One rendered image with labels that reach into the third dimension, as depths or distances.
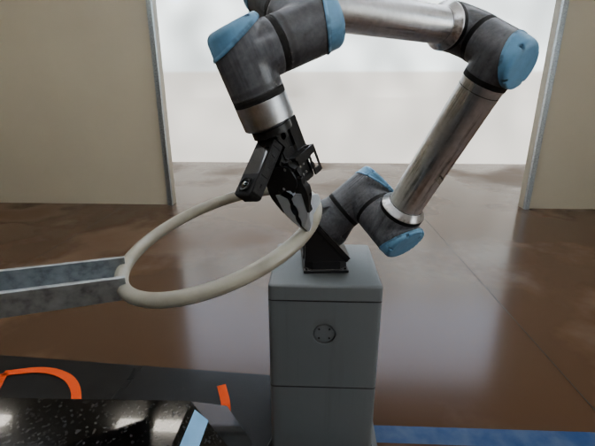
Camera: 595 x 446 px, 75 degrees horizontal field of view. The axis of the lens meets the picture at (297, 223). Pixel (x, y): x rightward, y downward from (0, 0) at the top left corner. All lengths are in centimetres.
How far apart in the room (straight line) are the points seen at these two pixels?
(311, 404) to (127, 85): 482
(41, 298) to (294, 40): 65
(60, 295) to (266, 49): 59
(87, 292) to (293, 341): 81
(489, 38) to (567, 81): 498
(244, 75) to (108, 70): 521
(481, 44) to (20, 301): 112
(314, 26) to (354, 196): 81
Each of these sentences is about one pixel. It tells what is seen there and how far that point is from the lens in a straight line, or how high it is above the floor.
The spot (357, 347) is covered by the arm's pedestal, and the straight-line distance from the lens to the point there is 149.
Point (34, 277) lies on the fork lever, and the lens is 99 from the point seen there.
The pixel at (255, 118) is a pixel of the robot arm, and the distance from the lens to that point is 65.
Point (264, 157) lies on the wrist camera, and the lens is 66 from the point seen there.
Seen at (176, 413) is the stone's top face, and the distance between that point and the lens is 90.
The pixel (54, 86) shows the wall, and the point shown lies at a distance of 618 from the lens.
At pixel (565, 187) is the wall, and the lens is 630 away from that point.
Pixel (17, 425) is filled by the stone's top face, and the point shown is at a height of 87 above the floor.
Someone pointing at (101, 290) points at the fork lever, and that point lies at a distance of 87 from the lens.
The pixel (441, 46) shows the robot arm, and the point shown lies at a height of 159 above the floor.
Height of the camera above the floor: 147
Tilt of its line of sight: 18 degrees down
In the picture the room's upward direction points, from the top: straight up
